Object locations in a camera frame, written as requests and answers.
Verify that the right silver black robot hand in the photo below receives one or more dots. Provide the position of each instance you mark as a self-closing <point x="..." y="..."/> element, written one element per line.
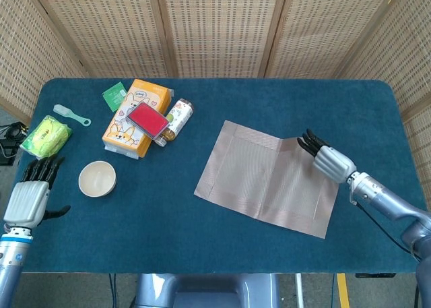
<point x="331" y="163"/>

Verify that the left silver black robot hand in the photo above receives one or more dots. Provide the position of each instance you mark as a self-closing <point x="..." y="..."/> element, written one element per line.
<point x="27" y="200"/>

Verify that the white bowl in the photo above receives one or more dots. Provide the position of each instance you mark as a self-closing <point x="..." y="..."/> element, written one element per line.
<point x="97" y="179"/>

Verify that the brown woven placemat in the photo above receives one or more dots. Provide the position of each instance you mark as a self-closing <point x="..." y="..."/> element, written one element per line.
<point x="259" y="176"/>

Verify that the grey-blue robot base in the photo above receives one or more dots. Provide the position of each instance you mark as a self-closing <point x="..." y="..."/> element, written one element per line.
<point x="208" y="291"/>

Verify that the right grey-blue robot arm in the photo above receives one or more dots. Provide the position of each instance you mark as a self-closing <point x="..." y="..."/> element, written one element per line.
<point x="387" y="203"/>

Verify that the green yellow wipes pack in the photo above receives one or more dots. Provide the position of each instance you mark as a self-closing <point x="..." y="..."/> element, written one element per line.
<point x="45" y="137"/>

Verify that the blue felt table cover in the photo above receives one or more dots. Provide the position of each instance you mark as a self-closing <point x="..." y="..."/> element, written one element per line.
<point x="303" y="102"/>

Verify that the mint green brush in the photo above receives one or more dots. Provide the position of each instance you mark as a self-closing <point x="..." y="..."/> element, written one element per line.
<point x="72" y="116"/>

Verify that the white table leg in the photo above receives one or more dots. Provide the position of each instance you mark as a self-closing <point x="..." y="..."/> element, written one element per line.
<point x="299" y="291"/>

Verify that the green sachet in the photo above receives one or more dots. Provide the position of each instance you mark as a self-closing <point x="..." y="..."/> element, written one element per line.
<point x="114" y="95"/>

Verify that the red flat case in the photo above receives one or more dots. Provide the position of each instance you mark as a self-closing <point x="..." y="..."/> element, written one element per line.
<point x="147" y="120"/>

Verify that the tea bottle with label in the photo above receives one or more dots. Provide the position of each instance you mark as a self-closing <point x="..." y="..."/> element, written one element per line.
<point x="180" y="117"/>

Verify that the orange corgi tissue pack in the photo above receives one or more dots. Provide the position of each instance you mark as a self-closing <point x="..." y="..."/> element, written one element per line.
<point x="148" y="92"/>

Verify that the bamboo folding screen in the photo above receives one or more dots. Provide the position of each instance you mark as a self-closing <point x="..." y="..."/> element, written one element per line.
<point x="219" y="28"/>

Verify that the black table edge bracket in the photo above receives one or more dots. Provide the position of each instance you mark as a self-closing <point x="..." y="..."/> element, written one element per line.
<point x="372" y="275"/>

